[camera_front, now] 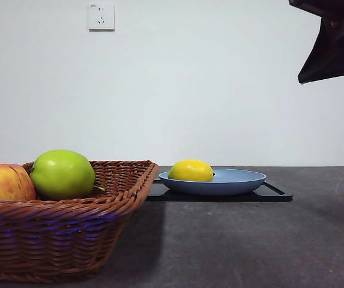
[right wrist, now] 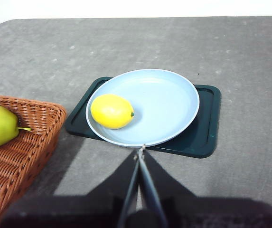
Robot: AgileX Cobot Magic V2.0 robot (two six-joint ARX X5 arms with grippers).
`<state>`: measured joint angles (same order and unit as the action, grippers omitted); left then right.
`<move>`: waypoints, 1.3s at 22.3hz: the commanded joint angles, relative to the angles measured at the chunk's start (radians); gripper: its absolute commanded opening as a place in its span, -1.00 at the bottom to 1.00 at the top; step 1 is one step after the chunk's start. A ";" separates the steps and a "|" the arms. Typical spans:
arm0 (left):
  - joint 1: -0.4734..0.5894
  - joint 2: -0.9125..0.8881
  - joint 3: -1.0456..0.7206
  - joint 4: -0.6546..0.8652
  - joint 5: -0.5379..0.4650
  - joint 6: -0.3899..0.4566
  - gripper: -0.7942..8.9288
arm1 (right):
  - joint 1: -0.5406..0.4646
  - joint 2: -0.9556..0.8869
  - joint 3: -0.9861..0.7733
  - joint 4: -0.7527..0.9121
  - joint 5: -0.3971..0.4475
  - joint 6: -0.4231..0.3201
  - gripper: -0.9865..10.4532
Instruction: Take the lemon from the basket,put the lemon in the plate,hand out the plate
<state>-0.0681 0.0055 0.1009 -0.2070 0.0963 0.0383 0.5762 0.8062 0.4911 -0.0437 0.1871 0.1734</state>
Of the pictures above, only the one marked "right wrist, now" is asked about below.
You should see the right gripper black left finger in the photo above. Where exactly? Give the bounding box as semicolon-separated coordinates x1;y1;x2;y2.
0;152;141;228

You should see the blue plate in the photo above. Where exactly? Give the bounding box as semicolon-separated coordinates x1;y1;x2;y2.
85;68;200;148

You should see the brown wicker basket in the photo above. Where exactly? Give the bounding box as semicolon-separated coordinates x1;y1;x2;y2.
0;95;67;228

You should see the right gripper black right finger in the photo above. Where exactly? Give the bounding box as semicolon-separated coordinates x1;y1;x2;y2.
139;148;272;228

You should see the yellow lemon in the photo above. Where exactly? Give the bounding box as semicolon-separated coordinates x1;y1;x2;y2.
90;94;135;130

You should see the black rectangular tray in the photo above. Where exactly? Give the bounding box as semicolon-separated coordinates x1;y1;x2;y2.
65;76;222;159

